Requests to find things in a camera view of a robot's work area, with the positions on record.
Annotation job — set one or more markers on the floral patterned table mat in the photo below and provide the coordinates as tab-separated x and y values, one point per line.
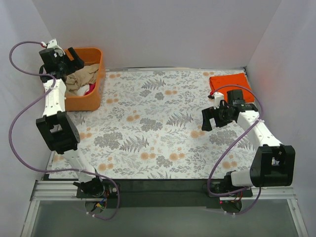
149	126

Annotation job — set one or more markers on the aluminium frame rail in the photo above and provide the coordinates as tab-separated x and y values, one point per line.
65	190

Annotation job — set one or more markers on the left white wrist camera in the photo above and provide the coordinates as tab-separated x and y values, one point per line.
53	44

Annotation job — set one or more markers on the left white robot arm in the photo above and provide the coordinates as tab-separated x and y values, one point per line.
57	129

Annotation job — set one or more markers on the magenta t-shirt in basket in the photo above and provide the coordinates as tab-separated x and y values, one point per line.
91	88

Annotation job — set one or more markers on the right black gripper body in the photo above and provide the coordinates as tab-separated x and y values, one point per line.
213	118

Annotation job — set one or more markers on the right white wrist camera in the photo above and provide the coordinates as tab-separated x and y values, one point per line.
217	100

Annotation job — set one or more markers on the orange plastic basket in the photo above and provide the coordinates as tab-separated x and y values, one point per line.
92	101

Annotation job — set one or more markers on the beige t-shirt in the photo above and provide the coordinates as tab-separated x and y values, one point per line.
86	75

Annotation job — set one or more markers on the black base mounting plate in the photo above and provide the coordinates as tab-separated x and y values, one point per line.
128	193

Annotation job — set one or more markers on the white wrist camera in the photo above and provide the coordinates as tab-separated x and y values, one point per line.
53	44
217	100

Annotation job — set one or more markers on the white t-shirt in basket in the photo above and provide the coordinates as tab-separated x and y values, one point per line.
83	90

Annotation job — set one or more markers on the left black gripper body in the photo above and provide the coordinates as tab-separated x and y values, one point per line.
68	62

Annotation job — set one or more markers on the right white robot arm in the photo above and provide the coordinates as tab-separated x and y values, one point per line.
273	163

